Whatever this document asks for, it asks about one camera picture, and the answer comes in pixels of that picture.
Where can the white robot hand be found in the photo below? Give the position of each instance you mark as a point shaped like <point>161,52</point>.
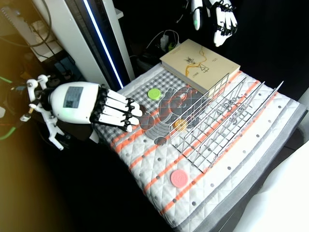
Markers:
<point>72,101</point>
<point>223,17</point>

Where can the beige paperback book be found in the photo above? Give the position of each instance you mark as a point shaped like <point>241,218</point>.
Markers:
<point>193,60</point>

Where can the green plug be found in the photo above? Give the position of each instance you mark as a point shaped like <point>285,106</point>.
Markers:
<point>172,47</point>

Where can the white power adapter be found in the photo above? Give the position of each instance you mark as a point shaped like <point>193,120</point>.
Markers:
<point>164,41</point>

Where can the white column with blue light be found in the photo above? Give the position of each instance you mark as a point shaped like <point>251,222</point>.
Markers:
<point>72,36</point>

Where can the brown toy cookie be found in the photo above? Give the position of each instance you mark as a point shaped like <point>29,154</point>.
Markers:
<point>144,110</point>

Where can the green toy cookie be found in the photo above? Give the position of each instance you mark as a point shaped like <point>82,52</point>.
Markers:
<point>154,94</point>

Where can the yellow toy cookie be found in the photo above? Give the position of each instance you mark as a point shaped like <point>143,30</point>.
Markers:
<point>180,124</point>

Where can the grey quilt with bear print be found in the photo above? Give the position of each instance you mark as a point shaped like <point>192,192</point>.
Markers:
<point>169,157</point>

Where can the pink toy cookie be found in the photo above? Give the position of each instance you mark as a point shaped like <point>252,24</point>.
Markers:
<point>179,178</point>

